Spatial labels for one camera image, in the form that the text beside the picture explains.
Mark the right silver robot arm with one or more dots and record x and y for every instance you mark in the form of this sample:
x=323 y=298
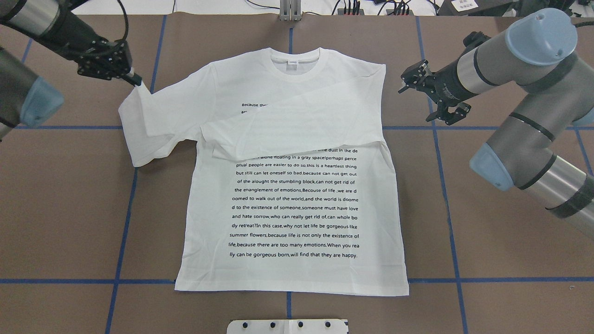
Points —
x=536 y=52

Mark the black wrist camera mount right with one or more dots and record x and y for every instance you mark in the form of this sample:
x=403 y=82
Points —
x=472 y=41

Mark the white camera pole base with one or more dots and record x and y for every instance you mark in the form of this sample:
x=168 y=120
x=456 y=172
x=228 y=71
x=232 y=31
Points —
x=289 y=326

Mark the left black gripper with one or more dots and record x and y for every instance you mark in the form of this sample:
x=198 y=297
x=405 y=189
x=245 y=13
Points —
x=66 y=38

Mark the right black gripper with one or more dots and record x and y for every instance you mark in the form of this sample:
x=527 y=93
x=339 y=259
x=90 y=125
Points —
x=447 y=80

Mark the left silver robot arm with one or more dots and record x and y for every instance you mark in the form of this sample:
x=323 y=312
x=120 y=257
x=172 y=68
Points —
x=27 y=98

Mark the aluminium frame post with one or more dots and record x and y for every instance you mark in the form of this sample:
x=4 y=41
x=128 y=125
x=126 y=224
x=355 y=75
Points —
x=290 y=10

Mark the white long-sleeve printed shirt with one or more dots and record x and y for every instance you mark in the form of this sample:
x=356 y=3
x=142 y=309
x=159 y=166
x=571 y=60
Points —
x=294 y=186

